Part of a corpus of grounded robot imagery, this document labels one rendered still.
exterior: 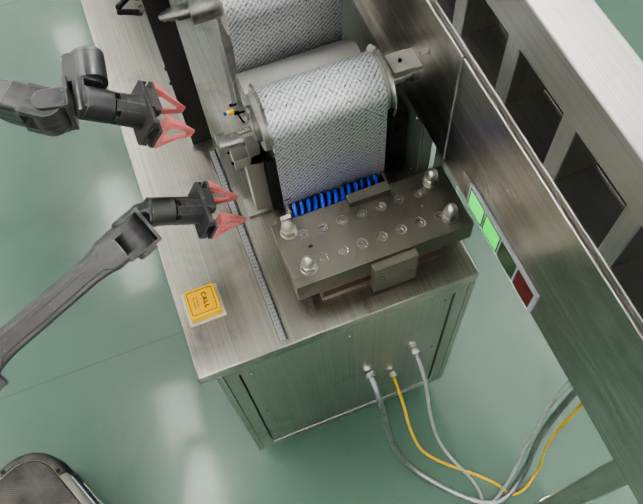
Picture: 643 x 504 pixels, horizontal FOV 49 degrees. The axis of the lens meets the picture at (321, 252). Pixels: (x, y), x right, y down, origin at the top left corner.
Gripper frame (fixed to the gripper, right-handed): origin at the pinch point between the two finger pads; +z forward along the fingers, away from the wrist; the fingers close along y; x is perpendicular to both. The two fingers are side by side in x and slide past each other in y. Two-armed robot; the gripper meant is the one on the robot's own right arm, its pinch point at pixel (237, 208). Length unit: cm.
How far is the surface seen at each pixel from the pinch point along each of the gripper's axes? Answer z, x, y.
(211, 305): -3.0, -19.3, 11.9
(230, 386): 2.0, -32.9, 26.1
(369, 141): 21.6, 21.8, 0.1
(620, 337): 20, 49, 60
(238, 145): -1.2, 10.7, -8.0
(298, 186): 11.4, 7.4, 0.2
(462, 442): 93, -70, 47
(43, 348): -13, -133, -38
